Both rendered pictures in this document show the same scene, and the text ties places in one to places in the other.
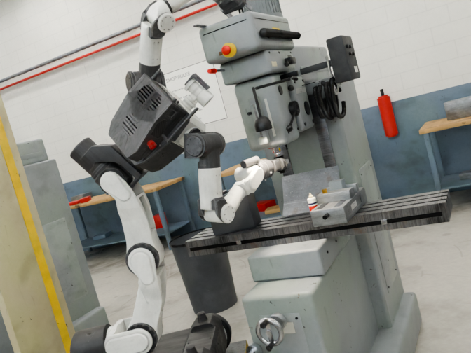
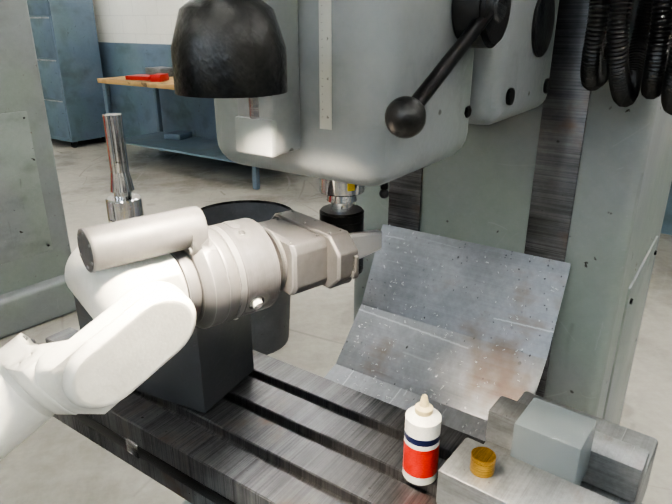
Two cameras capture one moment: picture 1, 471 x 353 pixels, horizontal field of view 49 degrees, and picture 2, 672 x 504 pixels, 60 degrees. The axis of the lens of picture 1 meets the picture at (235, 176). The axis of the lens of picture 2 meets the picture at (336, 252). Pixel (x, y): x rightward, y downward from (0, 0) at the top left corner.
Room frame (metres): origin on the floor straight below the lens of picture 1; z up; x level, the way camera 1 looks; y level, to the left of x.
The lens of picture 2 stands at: (1.82, -0.28, 1.44)
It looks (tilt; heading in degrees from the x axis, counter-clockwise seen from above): 21 degrees down; 7
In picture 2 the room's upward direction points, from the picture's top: straight up
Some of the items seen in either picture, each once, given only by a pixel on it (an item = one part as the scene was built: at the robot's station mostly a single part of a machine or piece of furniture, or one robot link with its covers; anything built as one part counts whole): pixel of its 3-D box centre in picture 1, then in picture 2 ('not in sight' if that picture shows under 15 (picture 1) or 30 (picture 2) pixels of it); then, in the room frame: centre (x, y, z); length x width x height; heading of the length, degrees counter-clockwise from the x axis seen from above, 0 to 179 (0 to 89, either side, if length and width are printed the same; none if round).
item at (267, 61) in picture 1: (258, 67); not in sight; (2.43, -0.24, 1.68); 0.34 x 0.24 x 0.10; 153
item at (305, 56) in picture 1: (291, 68); not in sight; (2.84, -0.45, 1.66); 0.80 x 0.23 x 0.20; 153
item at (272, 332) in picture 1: (272, 328); not in sight; (1.95, 0.01, 0.65); 0.16 x 0.12 x 0.12; 153
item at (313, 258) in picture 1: (301, 247); not in sight; (2.40, -0.22, 0.81); 0.50 x 0.35 x 0.12; 153
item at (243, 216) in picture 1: (233, 209); (164, 313); (2.53, 0.06, 1.05); 0.22 x 0.12 x 0.20; 71
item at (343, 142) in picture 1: (336, 217); (502, 352); (2.94, -0.50, 0.78); 0.50 x 0.47 x 1.56; 153
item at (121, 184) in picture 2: not in sight; (117, 156); (2.55, 0.10, 1.27); 0.03 x 0.03 x 0.11
